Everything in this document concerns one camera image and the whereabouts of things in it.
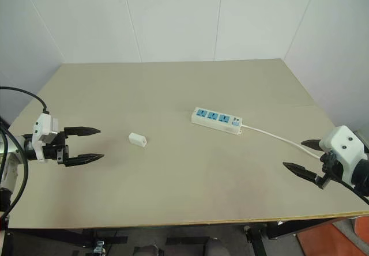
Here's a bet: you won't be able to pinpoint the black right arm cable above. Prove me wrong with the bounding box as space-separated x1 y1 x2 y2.
331 176 369 205

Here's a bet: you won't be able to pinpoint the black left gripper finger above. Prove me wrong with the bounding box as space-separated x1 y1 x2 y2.
63 126 102 138
65 153 106 168

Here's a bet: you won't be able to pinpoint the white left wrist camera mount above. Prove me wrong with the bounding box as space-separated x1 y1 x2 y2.
31 112 60 162

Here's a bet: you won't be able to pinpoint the white plug adapter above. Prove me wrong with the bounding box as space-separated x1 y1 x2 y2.
126 132 148 148

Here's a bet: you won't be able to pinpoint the black metal table frame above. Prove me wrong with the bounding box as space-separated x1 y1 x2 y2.
0 213 357 256

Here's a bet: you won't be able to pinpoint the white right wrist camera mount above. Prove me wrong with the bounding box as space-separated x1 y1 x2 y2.
318 125 369 186

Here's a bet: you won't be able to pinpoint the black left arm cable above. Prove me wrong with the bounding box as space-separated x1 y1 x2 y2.
0 86 50 115

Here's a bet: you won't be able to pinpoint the white power strip blue sockets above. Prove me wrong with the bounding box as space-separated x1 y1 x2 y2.
190 106 244 136

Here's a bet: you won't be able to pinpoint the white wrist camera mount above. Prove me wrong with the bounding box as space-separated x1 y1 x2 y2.
31 112 60 162
318 125 369 186

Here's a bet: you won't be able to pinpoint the dark rounded shape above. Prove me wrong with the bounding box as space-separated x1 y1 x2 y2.
202 237 224 256

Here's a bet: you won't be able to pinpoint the orange board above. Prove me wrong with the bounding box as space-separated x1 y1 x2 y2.
296 214 369 256

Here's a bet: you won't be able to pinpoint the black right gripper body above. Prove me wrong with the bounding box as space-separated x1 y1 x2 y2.
315 150 344 191

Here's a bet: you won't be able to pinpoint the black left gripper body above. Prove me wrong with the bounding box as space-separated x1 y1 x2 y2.
43 131 70 167

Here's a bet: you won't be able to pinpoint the white power strip cord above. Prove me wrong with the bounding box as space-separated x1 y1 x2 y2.
240 124 323 161

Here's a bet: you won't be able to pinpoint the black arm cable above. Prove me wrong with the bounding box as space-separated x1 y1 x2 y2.
331 176 369 205
0 86 50 115

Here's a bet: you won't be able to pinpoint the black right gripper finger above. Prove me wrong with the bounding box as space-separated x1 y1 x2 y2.
300 139 327 153
283 161 318 183

